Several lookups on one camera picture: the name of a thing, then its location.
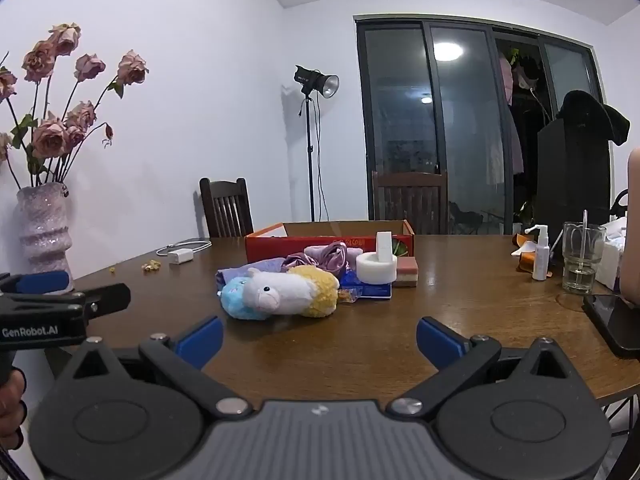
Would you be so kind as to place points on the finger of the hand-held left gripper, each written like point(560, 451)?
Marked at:
point(40, 282)
point(107, 299)

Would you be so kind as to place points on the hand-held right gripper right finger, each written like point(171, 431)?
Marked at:
point(439, 342)

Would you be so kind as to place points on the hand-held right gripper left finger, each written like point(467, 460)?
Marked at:
point(201, 342)

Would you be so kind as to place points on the blue plush toy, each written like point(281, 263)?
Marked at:
point(235, 300)

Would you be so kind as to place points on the purple cloth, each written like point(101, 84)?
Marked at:
point(235, 274)

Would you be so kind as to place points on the pink sponge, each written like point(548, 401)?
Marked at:
point(407, 272)

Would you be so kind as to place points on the blue printed packet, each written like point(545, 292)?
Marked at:
point(367, 290)

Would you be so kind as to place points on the white yellow alpaca plush toy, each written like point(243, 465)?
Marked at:
point(287, 292)

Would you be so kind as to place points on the red cardboard box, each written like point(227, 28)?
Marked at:
point(270, 247)

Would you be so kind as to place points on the lilac satin scrunchie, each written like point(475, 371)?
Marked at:
point(332, 257)

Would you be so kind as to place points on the person's left hand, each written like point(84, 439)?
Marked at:
point(10, 410)

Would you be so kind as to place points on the pink speckled ceramic vase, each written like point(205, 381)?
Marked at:
point(42, 230)

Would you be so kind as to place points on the yellow crumbs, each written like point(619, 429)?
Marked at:
point(150, 265)

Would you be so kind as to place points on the white charger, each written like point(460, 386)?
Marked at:
point(180, 257)

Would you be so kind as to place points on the orange ribbon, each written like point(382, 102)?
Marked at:
point(525, 262)

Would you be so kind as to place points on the white crumpled paper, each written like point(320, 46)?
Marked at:
point(522, 249)

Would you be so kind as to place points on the black folding chair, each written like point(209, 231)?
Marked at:
point(467, 217)

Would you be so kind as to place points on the white spray bottle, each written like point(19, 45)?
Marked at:
point(540, 260)

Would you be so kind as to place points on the dark wooden slatted chair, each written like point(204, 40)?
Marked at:
point(227, 210)
point(410, 200)

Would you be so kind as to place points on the dried pink rose bouquet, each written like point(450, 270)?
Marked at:
point(50, 137)

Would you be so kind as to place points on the green potted plant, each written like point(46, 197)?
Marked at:
point(524, 215)

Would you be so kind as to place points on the clear drinking glass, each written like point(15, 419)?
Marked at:
point(582, 270)

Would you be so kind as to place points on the black smartphone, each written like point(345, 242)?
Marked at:
point(612, 322)

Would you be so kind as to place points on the clear stirring stick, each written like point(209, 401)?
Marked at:
point(583, 230)

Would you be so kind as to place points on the white tissue box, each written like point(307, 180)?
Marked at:
point(612, 260)

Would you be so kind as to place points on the black monitor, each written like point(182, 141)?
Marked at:
point(570, 175)

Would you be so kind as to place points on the pink hanging garment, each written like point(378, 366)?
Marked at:
point(512, 125)

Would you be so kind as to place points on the dark framed sliding glass door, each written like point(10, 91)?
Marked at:
point(400, 110)

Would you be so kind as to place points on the black furry coat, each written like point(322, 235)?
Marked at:
point(590, 110)

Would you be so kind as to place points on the black studio light on stand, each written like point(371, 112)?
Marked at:
point(314, 80)

